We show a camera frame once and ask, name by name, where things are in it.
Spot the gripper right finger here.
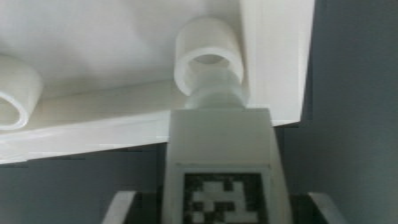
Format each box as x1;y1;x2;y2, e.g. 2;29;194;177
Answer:
309;192;350;224

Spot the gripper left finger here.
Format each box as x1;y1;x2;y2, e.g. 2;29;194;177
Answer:
101;191;139;224

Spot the white table leg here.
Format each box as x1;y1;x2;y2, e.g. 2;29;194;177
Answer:
162;69;293;224

